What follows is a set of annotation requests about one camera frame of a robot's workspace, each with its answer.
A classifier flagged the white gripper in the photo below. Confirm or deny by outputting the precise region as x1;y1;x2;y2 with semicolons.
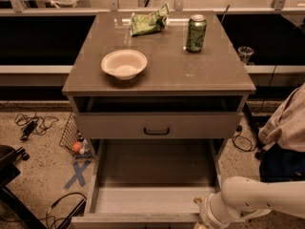
193;193;231;229

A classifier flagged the grey drawer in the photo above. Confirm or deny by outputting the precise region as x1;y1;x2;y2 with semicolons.
72;95;245;140
71;139;219;229

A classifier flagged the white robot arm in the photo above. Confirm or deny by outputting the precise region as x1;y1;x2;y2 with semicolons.
193;177;305;229

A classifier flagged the grey drawer cabinet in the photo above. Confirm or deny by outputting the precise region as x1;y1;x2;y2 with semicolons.
63;11;255;153

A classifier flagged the black table leg right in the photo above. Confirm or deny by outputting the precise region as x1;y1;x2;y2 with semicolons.
243;103;266;160

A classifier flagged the blue tape cross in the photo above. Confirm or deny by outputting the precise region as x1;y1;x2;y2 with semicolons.
64;160;91;190

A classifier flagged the orange ball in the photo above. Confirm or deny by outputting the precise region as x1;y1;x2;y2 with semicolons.
71;141;82;153

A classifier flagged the white paper bowl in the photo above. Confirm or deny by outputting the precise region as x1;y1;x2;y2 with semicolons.
101;50;148;80

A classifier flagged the clear plastic cup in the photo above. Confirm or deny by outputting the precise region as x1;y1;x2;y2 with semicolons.
237;46;254;65

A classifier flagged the black office chair left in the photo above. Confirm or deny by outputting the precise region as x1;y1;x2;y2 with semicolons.
0;145;47;229

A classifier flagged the green soda can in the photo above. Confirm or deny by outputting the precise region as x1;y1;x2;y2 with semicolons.
186;14;207;52

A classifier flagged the green chip bag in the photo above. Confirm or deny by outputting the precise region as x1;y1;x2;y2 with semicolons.
130;4;170;36

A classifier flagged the black cable right floor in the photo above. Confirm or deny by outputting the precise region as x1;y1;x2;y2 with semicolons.
232;125;257;153

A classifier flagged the wire basket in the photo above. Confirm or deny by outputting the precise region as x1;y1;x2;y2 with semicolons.
59;114;92;158

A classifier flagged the black cable on floor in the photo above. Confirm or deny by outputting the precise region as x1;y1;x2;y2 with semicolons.
44;192;92;229

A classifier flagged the black power adapter with cable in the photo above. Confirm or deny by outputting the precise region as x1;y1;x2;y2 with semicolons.
14;114;59;141

